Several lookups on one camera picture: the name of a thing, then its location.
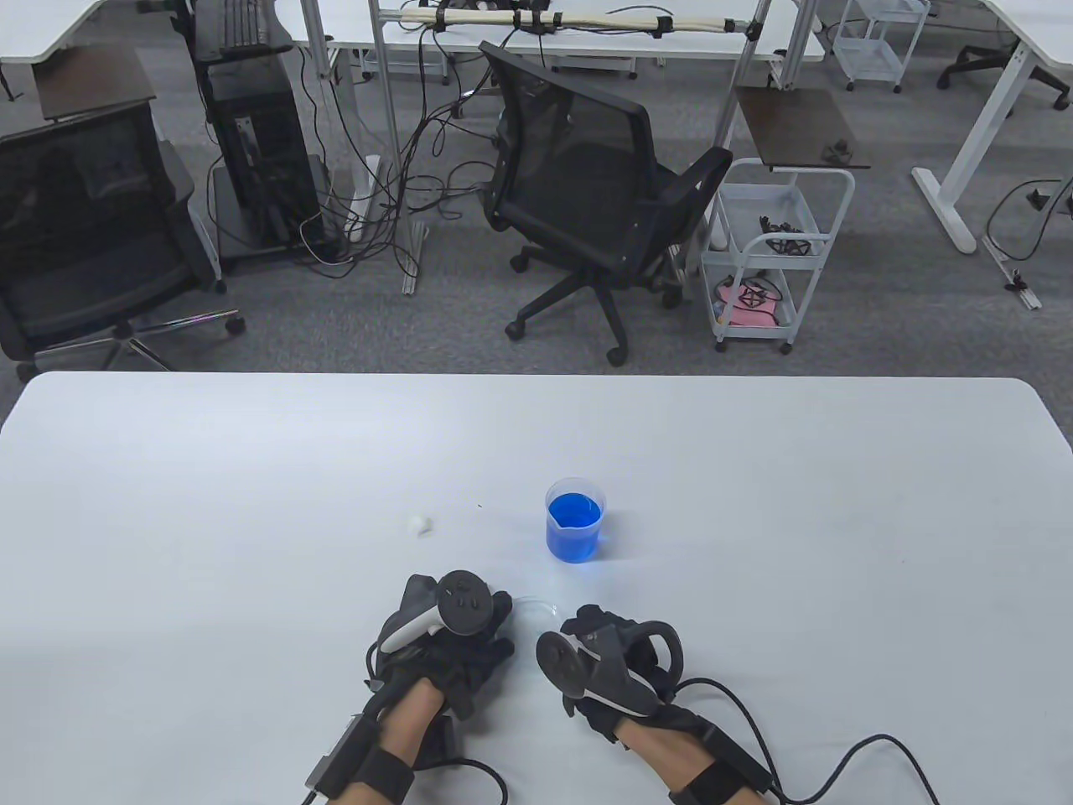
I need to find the tangle of black floor cables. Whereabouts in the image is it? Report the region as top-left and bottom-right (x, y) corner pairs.
(298, 50), (521, 278)

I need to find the white desk with curved edge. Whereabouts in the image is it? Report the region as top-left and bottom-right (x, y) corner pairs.
(0, 0), (198, 64)

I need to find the white desk with white leg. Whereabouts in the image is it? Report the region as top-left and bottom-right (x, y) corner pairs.
(912, 0), (1073, 255)

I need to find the black chair base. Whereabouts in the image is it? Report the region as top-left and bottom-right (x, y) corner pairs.
(936, 42), (1073, 110)

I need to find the black glove cable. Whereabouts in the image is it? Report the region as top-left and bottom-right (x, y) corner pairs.
(671, 678), (941, 805)
(436, 755), (509, 805)

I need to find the black chair with chrome base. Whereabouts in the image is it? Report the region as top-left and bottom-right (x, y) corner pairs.
(0, 105), (246, 384)

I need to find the person's right hand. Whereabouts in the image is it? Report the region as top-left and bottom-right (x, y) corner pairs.
(560, 604), (707, 745)

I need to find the brown side table top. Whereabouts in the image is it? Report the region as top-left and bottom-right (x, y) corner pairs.
(735, 86), (871, 173)

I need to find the white power strip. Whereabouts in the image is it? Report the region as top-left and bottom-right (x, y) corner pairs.
(346, 155), (382, 244)

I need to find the aluminium floor rail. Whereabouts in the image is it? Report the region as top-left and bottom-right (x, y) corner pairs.
(981, 235), (1043, 311)

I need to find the beige padded rod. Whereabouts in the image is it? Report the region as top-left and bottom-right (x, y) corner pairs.
(402, 7), (753, 36)

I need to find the black white hand controller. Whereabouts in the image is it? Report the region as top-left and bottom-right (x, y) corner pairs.
(536, 619), (684, 718)
(379, 571), (494, 653)

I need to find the black left glove cable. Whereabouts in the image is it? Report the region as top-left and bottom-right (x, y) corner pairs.
(436, 755), (509, 805)

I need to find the white utility cart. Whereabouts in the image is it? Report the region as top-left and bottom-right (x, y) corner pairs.
(698, 158), (856, 355)

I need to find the long white desk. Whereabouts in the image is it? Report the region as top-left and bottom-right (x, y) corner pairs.
(272, 0), (827, 64)

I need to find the black white right hand controller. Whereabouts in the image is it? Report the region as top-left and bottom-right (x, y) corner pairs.
(536, 619), (684, 718)

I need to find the black wire frame object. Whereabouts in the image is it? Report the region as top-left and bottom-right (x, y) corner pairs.
(759, 216), (818, 255)

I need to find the black right glove cable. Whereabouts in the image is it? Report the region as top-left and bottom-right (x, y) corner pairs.
(671, 678), (941, 805)

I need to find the black right wrist sensor unit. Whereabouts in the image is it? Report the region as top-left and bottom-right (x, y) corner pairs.
(666, 725), (774, 805)

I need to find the person's left forearm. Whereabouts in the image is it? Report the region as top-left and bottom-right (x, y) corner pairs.
(331, 679), (445, 805)

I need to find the grey computer stand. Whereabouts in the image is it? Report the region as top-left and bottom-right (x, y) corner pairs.
(208, 155), (345, 271)

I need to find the person's right forearm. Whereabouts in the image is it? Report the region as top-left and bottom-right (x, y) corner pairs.
(616, 717), (774, 805)

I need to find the pink cloth item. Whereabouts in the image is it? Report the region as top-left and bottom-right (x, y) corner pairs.
(714, 277), (797, 328)

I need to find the black computer tower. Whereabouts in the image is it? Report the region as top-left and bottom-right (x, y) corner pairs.
(204, 50), (326, 252)

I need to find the black looped floor cable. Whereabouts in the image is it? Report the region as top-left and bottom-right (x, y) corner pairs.
(985, 174), (1073, 262)

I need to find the small white wire cart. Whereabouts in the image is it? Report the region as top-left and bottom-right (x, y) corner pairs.
(832, 0), (931, 93)

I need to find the person's left hand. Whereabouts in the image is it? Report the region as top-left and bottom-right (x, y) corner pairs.
(362, 573), (515, 722)

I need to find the black white left hand controller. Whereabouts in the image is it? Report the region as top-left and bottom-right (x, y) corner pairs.
(379, 571), (494, 653)

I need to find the dark brown side table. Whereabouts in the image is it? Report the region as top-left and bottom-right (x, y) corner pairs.
(32, 44), (158, 122)

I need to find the black left wrist sensor unit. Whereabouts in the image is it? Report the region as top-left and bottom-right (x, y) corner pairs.
(303, 711), (459, 799)

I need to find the black wrist sensor unit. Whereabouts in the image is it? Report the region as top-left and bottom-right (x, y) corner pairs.
(666, 725), (774, 805)
(303, 711), (459, 799)

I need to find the black mesh office chair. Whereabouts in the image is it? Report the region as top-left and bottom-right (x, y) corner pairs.
(478, 40), (734, 367)

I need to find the clear culture dish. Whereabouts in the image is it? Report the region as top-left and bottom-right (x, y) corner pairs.
(505, 594), (564, 672)

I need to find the beaker of blue dye solution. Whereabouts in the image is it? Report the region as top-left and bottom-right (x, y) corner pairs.
(545, 477), (606, 564)

